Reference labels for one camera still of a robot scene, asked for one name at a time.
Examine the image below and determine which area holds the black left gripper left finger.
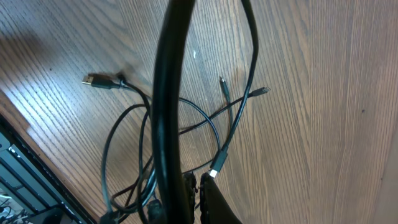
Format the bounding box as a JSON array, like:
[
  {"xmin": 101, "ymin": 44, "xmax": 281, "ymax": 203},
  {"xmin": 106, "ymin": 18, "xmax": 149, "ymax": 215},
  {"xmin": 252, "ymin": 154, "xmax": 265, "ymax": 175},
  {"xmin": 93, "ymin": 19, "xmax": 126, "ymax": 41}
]
[{"xmin": 183, "ymin": 172, "xmax": 198, "ymax": 223}]

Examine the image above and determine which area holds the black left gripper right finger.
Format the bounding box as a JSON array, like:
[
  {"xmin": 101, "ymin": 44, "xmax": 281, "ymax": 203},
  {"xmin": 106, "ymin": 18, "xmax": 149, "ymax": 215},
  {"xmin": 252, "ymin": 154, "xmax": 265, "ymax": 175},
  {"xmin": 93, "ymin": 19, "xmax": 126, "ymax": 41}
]
[{"xmin": 200, "ymin": 173, "xmax": 242, "ymax": 224}]

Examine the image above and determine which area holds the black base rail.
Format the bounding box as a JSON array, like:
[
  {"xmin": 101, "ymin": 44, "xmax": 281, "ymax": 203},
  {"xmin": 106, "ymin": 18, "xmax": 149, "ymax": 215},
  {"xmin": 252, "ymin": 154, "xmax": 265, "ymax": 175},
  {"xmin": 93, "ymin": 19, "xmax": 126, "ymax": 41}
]
[{"xmin": 1, "ymin": 116, "xmax": 96, "ymax": 223}]

